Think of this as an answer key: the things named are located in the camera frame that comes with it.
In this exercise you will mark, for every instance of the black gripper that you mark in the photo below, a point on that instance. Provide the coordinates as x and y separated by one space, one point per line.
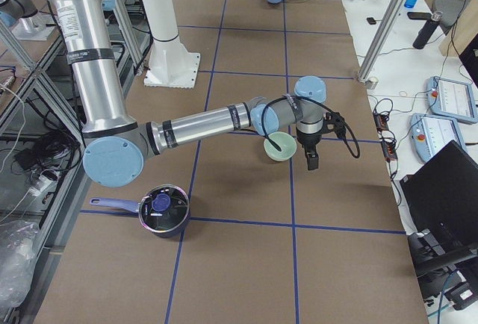
308 141

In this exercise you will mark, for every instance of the green bowl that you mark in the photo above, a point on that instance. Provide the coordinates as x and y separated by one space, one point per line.
280 146

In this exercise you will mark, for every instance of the spare grey robot arm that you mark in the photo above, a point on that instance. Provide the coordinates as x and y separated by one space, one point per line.
24 20

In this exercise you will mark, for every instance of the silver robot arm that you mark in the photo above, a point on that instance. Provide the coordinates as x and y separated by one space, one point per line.
117 145

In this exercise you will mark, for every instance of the orange black adapter box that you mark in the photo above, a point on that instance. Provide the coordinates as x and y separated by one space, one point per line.
381 122

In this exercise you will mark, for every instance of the near teach pendant tablet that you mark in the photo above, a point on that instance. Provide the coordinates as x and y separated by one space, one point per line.
431 133

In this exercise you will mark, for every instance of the teach pendant tablet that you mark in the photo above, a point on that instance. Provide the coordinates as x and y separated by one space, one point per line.
451 98
431 133

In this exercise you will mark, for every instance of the black laptop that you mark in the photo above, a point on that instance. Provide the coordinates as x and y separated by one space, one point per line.
442 197

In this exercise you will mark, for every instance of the far teach pendant tablet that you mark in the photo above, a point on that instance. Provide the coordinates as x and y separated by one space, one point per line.
451 98

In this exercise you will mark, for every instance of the dark blue saucepan with lid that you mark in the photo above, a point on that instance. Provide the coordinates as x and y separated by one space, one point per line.
164 210

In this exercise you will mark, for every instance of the black smartphone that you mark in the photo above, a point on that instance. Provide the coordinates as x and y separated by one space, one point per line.
419 15

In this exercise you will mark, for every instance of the crumpled clear plastic bag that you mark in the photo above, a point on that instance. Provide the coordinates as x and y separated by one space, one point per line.
18 260

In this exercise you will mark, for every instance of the white camera mast pedestal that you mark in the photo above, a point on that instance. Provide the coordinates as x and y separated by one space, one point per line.
170 63

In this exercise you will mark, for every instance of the aluminium frame post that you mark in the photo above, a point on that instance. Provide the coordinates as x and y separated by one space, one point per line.
379 39

